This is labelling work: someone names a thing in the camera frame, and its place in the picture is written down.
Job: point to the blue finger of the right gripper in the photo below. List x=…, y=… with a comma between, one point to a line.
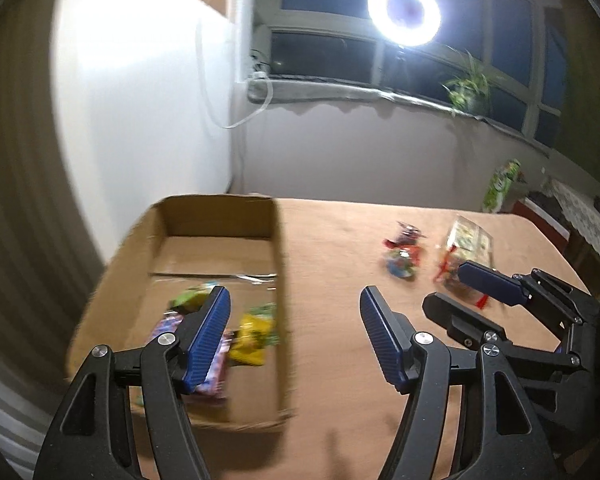
x=461, y=324
x=492, y=283

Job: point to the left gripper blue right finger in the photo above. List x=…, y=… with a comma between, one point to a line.
x=390, y=334

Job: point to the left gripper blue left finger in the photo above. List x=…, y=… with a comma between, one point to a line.
x=210, y=319

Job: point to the packaged sliced bread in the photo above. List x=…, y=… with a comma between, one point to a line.
x=470, y=242

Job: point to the light green snack packet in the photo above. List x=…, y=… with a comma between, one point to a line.
x=192, y=299

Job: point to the pink snack packet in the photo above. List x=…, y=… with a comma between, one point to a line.
x=206, y=367

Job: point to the yellow snack packet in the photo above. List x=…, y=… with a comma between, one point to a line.
x=257, y=331

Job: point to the colourful candy pile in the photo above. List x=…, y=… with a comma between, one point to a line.
x=402, y=256

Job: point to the brown cardboard box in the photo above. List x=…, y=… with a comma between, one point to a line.
x=175, y=253

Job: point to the green snack bag standing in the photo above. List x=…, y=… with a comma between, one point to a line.
x=499, y=186

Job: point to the green potted plant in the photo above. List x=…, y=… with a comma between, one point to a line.
x=470, y=91

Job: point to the white refrigerator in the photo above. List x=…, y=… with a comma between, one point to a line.
x=141, y=98

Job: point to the white ring light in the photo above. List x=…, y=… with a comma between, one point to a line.
x=406, y=23

